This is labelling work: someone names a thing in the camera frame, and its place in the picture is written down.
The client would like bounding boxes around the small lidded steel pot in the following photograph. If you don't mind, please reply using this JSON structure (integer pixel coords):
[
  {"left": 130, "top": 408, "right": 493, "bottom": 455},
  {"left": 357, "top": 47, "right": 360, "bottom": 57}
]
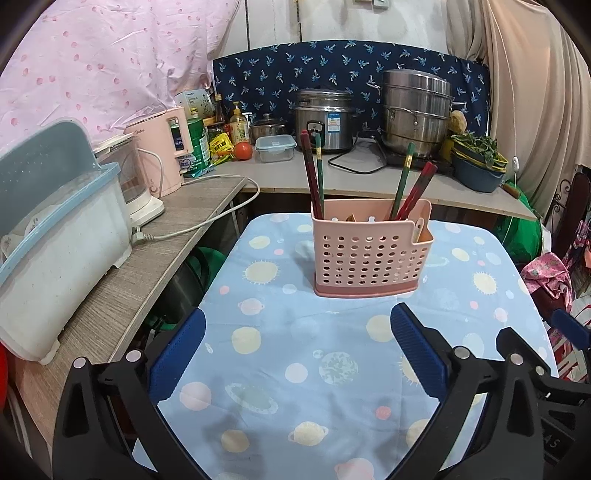
[{"left": 250, "top": 113, "right": 287, "bottom": 143}]

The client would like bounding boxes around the pink floral cloth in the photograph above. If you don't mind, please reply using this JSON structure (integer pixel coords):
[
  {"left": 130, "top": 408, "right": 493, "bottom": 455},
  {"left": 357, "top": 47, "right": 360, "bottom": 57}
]
[{"left": 520, "top": 252, "right": 590, "bottom": 323}]

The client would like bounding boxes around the bright red chopstick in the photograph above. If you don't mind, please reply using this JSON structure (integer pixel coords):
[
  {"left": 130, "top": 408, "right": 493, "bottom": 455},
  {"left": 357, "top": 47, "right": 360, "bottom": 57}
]
[{"left": 301, "top": 130, "right": 324, "bottom": 219}]

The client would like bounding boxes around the silver rice cooker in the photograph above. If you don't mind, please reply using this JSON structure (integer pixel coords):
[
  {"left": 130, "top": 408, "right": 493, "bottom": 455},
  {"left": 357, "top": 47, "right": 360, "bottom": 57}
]
[{"left": 294, "top": 89, "right": 356, "bottom": 152}]

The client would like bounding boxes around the pink electric kettle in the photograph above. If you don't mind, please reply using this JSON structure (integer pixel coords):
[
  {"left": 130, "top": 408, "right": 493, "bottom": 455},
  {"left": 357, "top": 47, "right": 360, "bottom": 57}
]
[{"left": 124, "top": 107, "right": 193, "bottom": 198}]

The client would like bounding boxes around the white ceramic spoon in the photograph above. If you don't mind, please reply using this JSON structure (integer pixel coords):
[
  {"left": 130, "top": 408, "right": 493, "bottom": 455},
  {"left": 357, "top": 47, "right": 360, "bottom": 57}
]
[{"left": 413, "top": 217, "right": 425, "bottom": 243}]

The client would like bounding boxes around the green plastic bag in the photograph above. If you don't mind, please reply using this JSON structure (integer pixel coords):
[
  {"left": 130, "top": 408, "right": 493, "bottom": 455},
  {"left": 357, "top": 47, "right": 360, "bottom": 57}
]
[{"left": 493, "top": 192, "right": 542, "bottom": 264}]

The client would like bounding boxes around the blue basin with vegetables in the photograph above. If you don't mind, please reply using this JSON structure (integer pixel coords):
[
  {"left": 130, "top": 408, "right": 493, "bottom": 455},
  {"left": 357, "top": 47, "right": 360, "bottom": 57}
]
[{"left": 451, "top": 132, "right": 508, "bottom": 193}]

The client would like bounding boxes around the navy floral backsplash cloth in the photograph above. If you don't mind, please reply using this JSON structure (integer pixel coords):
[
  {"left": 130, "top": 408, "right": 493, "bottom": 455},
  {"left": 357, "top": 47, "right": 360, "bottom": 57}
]
[{"left": 213, "top": 40, "right": 490, "bottom": 135}]

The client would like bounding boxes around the yellow snack bag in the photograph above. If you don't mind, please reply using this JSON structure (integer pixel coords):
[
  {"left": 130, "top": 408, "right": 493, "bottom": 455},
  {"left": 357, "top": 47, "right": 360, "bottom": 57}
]
[{"left": 209, "top": 133, "right": 235, "bottom": 166}]

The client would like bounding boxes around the clear food storage container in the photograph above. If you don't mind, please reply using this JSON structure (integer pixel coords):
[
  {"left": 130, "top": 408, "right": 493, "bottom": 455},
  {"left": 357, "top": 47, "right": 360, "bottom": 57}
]
[{"left": 256, "top": 134, "right": 297, "bottom": 163}]

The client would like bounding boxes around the stainless steel steamer pot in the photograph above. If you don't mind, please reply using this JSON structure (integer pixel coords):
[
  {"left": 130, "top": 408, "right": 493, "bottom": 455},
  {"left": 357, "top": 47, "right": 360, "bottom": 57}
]
[{"left": 381, "top": 69, "right": 453, "bottom": 157}]

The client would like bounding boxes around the dark green chopstick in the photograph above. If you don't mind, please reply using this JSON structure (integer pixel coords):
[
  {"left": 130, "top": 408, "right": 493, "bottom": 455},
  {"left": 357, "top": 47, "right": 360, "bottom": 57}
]
[{"left": 390, "top": 142, "right": 415, "bottom": 220}]

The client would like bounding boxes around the pink dotted curtain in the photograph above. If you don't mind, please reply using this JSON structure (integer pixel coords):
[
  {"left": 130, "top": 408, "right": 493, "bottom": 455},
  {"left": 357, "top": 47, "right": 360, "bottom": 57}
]
[{"left": 1, "top": 1, "right": 238, "bottom": 150}]

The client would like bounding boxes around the white dish drainer box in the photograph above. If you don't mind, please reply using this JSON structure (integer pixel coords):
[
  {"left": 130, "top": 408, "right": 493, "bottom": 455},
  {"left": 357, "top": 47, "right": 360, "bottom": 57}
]
[{"left": 1, "top": 120, "right": 131, "bottom": 364}]

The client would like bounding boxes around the pink perforated utensil basket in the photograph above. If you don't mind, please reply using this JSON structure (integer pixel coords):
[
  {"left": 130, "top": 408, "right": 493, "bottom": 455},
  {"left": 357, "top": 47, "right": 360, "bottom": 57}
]
[{"left": 311, "top": 198, "right": 434, "bottom": 298}]

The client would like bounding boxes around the beige curtain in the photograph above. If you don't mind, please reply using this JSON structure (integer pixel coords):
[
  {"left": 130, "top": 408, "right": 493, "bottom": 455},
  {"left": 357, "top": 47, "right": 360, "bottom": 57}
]
[{"left": 445, "top": 1, "right": 590, "bottom": 214}]

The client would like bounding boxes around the red tomato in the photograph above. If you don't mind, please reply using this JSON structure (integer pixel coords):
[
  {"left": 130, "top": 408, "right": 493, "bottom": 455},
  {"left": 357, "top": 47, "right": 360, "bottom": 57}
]
[{"left": 233, "top": 142, "right": 252, "bottom": 161}]

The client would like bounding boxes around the dark maroon twisted chopstick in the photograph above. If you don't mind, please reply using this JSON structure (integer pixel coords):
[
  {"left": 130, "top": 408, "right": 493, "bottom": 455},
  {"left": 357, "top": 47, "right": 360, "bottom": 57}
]
[{"left": 400, "top": 163, "right": 439, "bottom": 218}]

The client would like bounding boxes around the green chopstick gold band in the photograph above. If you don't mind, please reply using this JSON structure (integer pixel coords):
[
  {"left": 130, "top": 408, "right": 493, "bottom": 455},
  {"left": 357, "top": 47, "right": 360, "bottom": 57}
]
[{"left": 314, "top": 132, "right": 325, "bottom": 219}]

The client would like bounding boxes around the wooden curved counter shelf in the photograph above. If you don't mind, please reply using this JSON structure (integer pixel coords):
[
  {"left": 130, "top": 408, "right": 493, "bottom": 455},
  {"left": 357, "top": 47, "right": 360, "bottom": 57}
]
[{"left": 8, "top": 151, "right": 539, "bottom": 448}]

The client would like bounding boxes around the white glass blender appliance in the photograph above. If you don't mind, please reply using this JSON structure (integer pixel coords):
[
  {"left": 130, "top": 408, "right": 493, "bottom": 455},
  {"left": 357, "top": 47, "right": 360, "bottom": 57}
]
[{"left": 93, "top": 133, "right": 164, "bottom": 227}]

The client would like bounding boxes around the light blue planet tablecloth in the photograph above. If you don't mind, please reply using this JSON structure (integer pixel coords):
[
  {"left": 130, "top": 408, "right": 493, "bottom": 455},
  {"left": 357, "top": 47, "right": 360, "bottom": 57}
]
[{"left": 158, "top": 213, "right": 554, "bottom": 479}]

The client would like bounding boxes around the green milk powder can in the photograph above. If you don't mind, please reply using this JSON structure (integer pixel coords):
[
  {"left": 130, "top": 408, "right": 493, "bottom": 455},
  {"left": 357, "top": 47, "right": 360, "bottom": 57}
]
[{"left": 183, "top": 118, "right": 211, "bottom": 178}]

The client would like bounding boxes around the yellow bottle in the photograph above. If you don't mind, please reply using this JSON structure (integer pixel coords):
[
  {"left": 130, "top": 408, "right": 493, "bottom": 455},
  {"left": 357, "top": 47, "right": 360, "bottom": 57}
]
[{"left": 228, "top": 102, "right": 250, "bottom": 145}]

